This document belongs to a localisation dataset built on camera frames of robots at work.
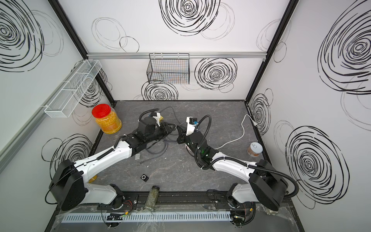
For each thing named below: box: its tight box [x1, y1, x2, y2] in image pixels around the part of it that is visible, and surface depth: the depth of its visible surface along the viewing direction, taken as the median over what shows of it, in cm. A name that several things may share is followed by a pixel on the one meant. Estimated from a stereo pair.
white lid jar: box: [247, 141, 264, 158], surface depth 90 cm
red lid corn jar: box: [91, 103, 123, 135], surface depth 95 cm
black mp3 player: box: [140, 174, 150, 183], surface depth 82 cm
